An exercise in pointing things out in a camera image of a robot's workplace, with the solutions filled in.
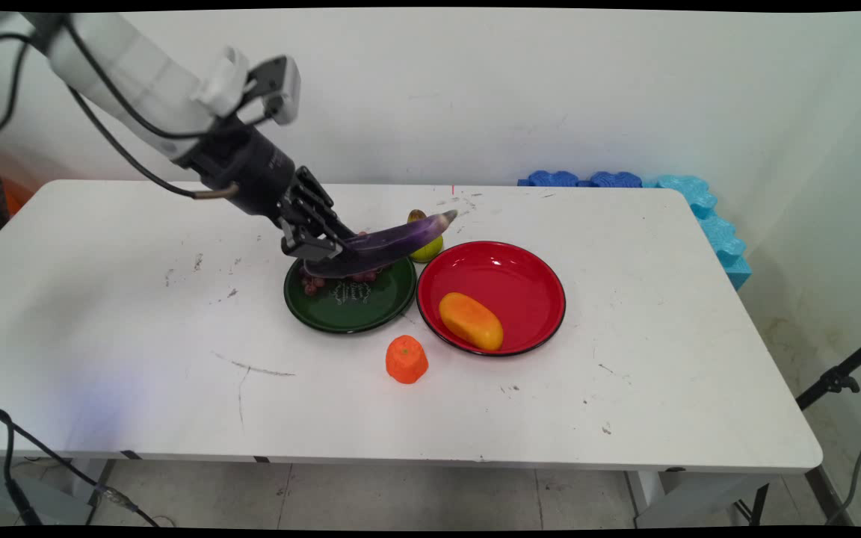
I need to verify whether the light blue foam mat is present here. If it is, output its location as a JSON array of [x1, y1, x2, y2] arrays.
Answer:
[[643, 174, 753, 291]]

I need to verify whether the orange yellow mango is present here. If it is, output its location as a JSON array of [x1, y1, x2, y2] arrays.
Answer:
[[439, 292, 504, 352]]

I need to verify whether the red grape bunch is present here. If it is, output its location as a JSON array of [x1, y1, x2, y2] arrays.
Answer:
[[297, 268, 379, 297]]

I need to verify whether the red plate with black rim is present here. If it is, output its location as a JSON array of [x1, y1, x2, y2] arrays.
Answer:
[[416, 241, 567, 357]]

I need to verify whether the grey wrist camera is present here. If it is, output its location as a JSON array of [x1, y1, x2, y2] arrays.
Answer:
[[245, 55, 302, 126]]

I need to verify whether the dark green plate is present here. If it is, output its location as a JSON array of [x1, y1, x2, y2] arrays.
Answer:
[[283, 254, 418, 334]]

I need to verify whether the orange tangerine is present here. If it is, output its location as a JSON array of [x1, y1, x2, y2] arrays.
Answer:
[[386, 335, 430, 385]]

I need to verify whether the white table leg frame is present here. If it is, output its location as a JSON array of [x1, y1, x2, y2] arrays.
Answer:
[[625, 469, 775, 527]]

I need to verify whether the black tripod stand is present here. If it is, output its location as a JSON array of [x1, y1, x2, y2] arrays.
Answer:
[[795, 327, 861, 412]]

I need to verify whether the purple eggplant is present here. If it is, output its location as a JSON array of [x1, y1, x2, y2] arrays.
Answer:
[[303, 210, 459, 279]]

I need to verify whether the black floor cable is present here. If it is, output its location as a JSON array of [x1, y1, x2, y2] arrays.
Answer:
[[0, 400, 162, 528]]

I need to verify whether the dark blue foam mat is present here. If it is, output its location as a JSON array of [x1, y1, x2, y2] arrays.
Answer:
[[518, 170, 581, 188], [580, 171, 644, 188]]

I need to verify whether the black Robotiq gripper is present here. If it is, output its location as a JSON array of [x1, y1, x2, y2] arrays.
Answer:
[[176, 123, 357, 263]]

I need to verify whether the orange object behind table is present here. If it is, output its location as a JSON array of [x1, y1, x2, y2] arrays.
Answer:
[[1, 176, 37, 217]]

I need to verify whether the green yellow pear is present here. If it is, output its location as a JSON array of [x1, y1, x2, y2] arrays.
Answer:
[[407, 209, 445, 264]]

